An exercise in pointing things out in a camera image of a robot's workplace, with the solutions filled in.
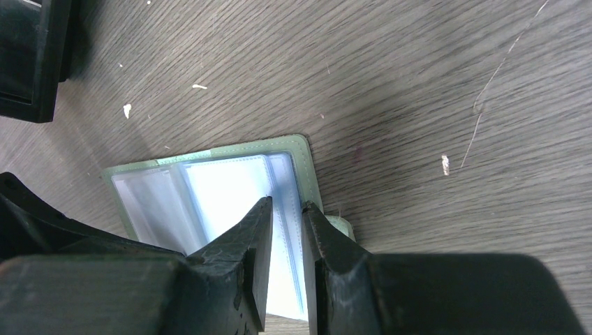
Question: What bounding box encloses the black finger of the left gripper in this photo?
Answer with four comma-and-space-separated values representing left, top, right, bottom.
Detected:
1, 172, 183, 261

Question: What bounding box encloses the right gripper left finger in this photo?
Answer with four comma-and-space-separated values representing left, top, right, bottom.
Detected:
1, 198, 272, 334

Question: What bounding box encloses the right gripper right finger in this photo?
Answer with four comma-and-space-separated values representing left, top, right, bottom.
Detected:
302, 202, 584, 334

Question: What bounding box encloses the green card holder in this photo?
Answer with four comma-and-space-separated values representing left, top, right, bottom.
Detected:
101, 134, 357, 323

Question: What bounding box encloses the black storage bin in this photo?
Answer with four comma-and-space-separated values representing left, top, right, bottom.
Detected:
1, 0, 80, 124

